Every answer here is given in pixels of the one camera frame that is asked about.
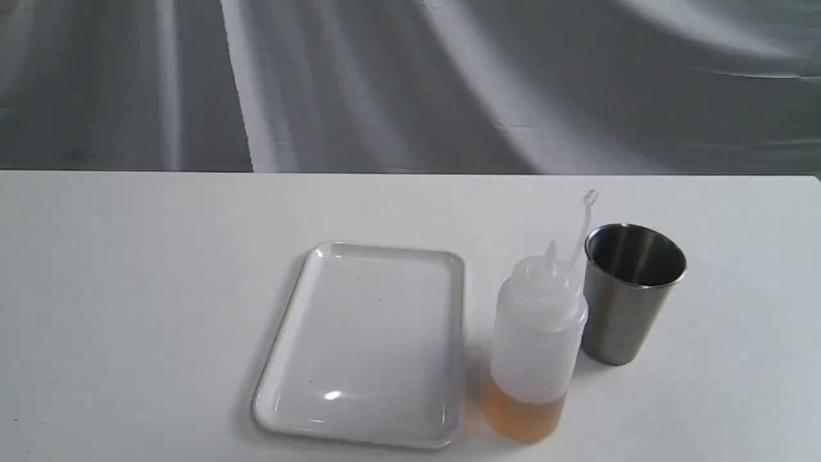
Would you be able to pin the translucent squeeze bottle amber liquid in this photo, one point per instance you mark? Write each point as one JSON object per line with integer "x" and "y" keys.
{"x": 540, "y": 316}

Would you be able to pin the stainless steel cup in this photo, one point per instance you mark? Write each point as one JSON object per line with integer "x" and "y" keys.
{"x": 630, "y": 272}

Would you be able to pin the white plastic tray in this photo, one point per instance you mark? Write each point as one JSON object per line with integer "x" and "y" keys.
{"x": 370, "y": 349}

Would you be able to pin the grey fabric backdrop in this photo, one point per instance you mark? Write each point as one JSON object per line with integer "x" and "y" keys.
{"x": 432, "y": 87}

